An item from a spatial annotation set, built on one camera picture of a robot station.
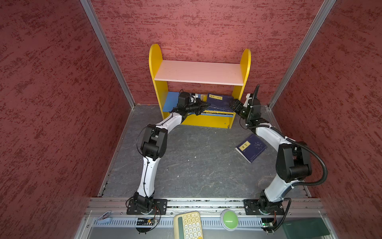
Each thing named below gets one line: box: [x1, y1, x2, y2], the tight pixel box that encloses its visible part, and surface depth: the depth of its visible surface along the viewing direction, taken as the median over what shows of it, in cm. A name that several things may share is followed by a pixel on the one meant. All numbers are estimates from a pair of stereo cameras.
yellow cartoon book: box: [200, 110, 237, 117], surface depth 97 cm
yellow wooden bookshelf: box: [148, 43, 252, 130], surface depth 88 cm
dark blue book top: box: [205, 93, 234, 113], surface depth 99 cm
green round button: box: [220, 208, 239, 232], surface depth 71 cm
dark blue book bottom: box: [234, 133, 268, 164], surface depth 97 cm
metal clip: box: [97, 210, 112, 221], surface depth 71 cm
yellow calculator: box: [174, 211, 204, 239], surface depth 69 cm
